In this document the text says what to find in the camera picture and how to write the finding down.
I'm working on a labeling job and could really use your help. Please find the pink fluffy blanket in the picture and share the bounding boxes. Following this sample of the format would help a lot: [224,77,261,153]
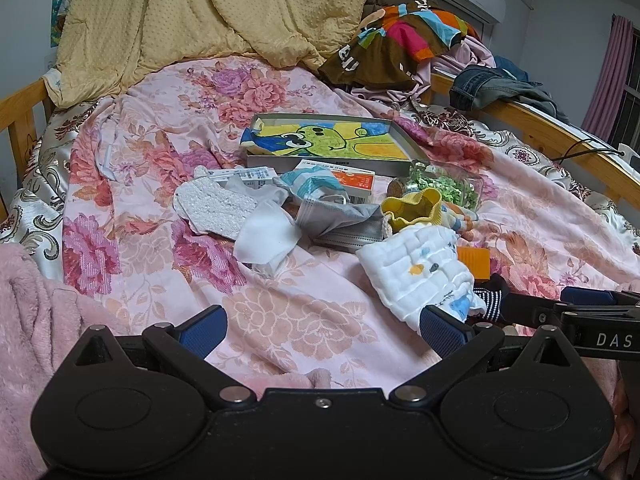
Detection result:
[0,243,130,479]

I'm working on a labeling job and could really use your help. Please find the yellow striped drawstring pouch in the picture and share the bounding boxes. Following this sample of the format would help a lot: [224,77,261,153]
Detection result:
[380,187,478,241]

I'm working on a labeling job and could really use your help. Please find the dark grey garment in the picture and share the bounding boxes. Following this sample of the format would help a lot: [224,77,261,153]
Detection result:
[485,78,570,124]

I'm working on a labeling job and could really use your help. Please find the brown multicolour striped garment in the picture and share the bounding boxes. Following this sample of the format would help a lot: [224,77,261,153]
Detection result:
[319,0,480,91]

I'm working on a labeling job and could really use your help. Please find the black striped sock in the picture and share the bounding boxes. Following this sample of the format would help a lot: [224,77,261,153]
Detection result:
[470,281,510,324]

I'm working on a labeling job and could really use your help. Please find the orange fabric strap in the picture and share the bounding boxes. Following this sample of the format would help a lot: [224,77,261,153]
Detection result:
[455,245,493,281]

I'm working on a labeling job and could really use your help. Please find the white printed gauze cloth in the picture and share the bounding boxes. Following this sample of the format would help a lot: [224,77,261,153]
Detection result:
[356,223,487,332]

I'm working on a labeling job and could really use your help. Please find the bag of green paper stars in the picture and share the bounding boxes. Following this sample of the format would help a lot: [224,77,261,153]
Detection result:
[387,162,484,210]

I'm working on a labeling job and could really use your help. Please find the gold brocade bedsheet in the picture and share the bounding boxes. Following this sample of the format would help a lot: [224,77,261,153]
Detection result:
[1,102,96,281]

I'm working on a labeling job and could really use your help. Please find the blue wall poster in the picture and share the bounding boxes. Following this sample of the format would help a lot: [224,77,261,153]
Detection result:
[50,0,70,48]

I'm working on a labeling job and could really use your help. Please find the pink curtain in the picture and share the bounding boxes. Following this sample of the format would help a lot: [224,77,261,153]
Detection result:
[582,14,634,141]

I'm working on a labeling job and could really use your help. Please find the orange white medicine box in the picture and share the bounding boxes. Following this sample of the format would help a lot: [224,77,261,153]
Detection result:
[295,159,375,204]

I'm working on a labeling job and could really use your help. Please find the black cable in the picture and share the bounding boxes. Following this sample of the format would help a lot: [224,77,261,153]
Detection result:
[552,136,626,164]

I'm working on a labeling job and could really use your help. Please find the beige dotted blanket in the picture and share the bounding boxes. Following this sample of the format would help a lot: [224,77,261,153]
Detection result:
[44,0,366,108]

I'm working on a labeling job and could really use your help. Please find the wooden headboard rail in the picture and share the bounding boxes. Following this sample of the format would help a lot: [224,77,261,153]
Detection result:
[0,78,54,188]

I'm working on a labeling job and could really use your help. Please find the pink floral quilt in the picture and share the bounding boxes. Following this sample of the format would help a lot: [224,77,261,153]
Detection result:
[63,56,639,390]

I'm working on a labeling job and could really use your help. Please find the grey face mask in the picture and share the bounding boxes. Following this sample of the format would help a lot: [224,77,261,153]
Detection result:
[296,200,385,254]

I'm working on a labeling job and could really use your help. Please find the blue white plastic packet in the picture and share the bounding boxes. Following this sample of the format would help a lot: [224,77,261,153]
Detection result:
[272,166,348,205]

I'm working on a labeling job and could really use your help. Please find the blue denim jeans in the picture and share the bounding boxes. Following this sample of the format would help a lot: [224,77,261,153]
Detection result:
[449,55,530,112]

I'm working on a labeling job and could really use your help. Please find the wooden bed rail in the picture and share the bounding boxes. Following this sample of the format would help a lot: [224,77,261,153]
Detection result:
[430,72,640,212]

